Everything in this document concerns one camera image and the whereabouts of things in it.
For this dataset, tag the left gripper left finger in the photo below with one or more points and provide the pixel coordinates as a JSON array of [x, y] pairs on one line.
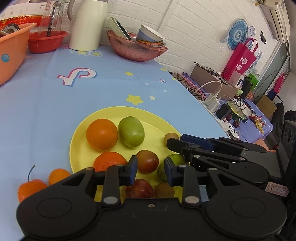
[[115, 177]]

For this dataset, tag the small orange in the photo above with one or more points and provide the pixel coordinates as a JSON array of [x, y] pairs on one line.
[[57, 175]]

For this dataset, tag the glass pitcher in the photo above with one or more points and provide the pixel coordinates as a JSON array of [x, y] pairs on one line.
[[51, 21]]

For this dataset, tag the metal bowls in basket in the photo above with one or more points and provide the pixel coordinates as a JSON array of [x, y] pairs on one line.
[[9, 29]]

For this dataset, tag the blue round wall fan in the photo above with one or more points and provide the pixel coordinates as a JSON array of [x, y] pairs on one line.
[[237, 34]]

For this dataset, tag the orange with black stem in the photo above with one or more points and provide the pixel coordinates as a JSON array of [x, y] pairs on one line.
[[30, 187]]

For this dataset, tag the blue star tablecloth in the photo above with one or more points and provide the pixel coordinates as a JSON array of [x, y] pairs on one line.
[[50, 94]]

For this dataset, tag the green fruit on plate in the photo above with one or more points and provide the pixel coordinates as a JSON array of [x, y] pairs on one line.
[[131, 132]]

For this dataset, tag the bedding calendar poster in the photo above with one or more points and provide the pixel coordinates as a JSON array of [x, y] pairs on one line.
[[22, 12]]

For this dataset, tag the red plastic bowl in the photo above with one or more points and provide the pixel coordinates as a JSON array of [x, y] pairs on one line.
[[40, 43]]

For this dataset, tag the pink glass bowl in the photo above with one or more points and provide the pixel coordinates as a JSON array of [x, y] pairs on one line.
[[133, 50]]

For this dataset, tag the white dish in bowl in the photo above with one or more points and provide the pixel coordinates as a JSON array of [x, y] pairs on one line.
[[118, 29]]

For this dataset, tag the yellow plastic plate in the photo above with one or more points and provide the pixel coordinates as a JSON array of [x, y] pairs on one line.
[[81, 155]]

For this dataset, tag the white charger with cable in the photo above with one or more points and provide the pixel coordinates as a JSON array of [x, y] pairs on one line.
[[211, 103]]

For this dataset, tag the dark orange tangerine on plate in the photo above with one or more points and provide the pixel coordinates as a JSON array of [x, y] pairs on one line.
[[107, 159]]

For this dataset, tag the white thermos jug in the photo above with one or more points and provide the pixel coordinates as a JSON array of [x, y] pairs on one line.
[[88, 24]]

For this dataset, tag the orange plastic basket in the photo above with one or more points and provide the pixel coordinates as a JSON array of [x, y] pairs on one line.
[[13, 48]]

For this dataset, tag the red apple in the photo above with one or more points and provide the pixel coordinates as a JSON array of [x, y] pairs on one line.
[[140, 189]]

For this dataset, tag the brown kiwi fruit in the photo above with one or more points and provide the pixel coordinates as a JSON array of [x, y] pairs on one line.
[[163, 190], [170, 135]]

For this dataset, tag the pink gift bag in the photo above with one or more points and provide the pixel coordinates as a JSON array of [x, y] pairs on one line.
[[241, 59]]

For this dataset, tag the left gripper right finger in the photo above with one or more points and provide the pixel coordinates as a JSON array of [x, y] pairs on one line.
[[185, 177]]

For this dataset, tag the brown kiwi fruit back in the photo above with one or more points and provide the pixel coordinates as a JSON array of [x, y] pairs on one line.
[[170, 135]]

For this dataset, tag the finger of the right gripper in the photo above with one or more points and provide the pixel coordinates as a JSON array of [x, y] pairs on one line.
[[189, 150], [209, 144]]

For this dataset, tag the white blue ceramic bowl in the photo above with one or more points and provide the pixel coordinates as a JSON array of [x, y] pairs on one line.
[[148, 34]]

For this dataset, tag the brown kiwi fruit front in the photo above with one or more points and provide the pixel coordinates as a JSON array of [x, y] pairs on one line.
[[163, 190]]

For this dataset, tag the brown-red plum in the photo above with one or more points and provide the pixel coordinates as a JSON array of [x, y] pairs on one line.
[[147, 161]]

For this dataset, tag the white air conditioner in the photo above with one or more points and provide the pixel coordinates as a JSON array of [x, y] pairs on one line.
[[276, 15]]

